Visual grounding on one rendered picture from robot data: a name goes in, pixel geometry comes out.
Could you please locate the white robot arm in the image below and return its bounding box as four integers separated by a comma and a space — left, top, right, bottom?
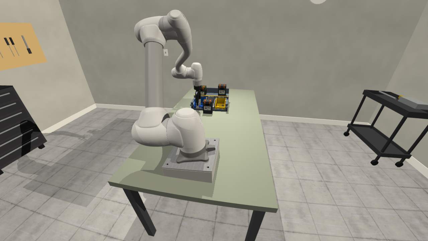
131, 10, 216, 164

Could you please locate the dark grey metal shelf rack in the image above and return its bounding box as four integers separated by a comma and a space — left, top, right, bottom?
190, 88, 229, 112

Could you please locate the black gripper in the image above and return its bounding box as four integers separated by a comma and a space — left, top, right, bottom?
194, 86, 202, 109

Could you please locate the black case with handle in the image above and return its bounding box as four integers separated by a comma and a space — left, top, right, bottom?
218, 84, 226, 96

